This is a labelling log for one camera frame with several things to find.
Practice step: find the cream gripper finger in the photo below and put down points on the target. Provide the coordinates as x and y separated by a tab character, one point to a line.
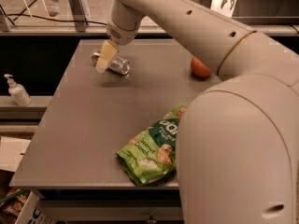
108	52

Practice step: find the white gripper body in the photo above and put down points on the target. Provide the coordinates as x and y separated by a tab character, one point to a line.
121	34

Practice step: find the silver redbull can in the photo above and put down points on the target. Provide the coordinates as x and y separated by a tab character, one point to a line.
119	65

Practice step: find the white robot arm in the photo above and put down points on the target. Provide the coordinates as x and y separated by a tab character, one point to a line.
237	147

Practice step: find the red apple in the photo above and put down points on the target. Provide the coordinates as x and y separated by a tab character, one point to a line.
199	69

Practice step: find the white pump soap bottle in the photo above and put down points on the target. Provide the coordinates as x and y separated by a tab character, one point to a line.
17	91

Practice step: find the green snack bag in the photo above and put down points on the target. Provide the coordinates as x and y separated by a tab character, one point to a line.
151	155

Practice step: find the white paper sheet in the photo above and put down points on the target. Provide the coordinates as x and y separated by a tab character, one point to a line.
11	152

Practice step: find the grey table drawer front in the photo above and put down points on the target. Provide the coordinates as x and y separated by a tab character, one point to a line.
78	211

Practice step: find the white cardboard box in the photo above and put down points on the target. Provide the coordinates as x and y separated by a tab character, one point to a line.
30	214

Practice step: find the left metal railing post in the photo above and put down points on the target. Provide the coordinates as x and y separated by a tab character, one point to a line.
80	13

